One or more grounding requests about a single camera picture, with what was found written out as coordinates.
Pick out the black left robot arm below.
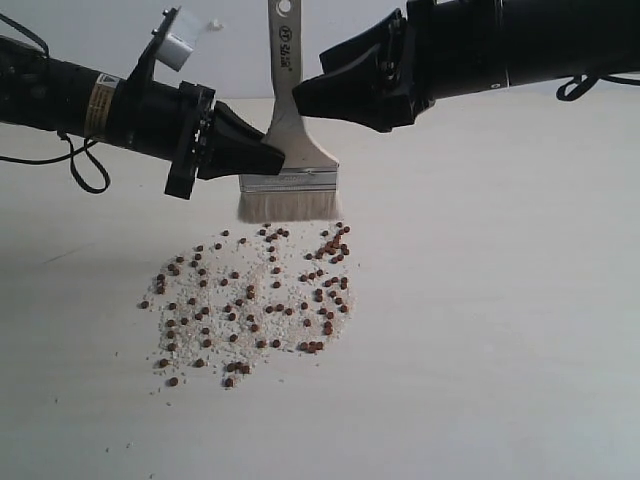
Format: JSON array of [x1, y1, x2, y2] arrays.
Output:
[[1, 37, 285, 200]]

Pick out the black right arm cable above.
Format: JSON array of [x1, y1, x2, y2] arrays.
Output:
[[555, 72, 640, 102]]

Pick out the small white wall blob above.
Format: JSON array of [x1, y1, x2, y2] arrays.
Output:
[[206, 19, 225, 32]]

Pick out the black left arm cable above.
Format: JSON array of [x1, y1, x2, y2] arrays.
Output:
[[0, 12, 110, 194]]

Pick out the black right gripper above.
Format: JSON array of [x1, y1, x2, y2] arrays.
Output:
[[292, 7, 435, 133]]

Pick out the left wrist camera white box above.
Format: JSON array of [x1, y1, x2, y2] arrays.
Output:
[[152, 6, 206, 72]]

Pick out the wooden paint brush white bristles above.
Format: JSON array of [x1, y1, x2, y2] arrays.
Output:
[[237, 1, 341, 224]]

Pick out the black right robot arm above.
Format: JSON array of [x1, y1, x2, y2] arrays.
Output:
[[293, 1, 639, 133]]

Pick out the pile of brown pellets and grains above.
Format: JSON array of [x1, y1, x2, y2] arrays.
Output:
[[103, 219, 359, 451]]

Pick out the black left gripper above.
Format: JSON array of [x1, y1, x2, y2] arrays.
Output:
[[164, 81, 285, 200]]

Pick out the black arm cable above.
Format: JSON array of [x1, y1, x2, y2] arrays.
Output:
[[0, 12, 110, 194], [555, 72, 640, 102]]

